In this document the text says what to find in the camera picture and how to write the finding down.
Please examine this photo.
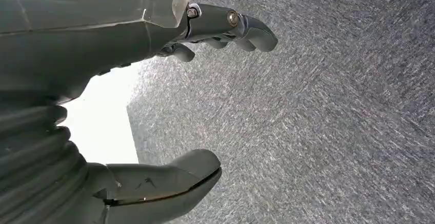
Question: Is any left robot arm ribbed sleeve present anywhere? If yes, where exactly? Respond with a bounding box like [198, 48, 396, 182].
[0, 92, 103, 224]

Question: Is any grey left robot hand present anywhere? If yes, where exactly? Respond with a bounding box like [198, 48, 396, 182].
[0, 0, 279, 224]

